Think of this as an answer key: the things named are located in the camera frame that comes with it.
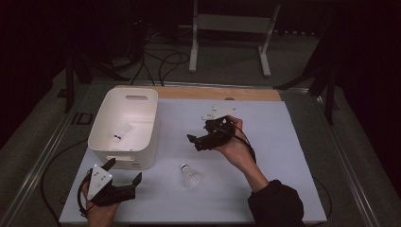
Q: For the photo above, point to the white table sheet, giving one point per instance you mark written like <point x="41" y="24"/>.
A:
<point x="277" y="142"/>

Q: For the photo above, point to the person's left hand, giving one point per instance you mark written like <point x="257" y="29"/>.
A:
<point x="101" y="216"/>

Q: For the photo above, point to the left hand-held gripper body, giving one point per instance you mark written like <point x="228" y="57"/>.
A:
<point x="99" y="183"/>

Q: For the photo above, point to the white feather shuttlecock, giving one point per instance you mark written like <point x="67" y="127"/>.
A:
<point x="123" y="128"/>
<point x="190" y="178"/>

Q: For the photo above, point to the black tripod stand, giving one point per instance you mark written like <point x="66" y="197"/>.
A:
<point x="329" y="101"/>
<point x="69" y="88"/>

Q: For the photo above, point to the white metal stand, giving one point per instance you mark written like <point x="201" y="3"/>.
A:
<point x="233" y="24"/>

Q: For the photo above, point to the white plastic bin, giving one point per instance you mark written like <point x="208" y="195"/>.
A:
<point x="138" y="110"/>

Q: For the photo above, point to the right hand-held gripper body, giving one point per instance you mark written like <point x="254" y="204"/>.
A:
<point x="219" y="134"/>

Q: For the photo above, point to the black square floor bracket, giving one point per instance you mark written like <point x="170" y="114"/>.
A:
<point x="73" y="118"/>

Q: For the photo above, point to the person's right hand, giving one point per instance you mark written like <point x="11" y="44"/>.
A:
<point x="238" y="151"/>

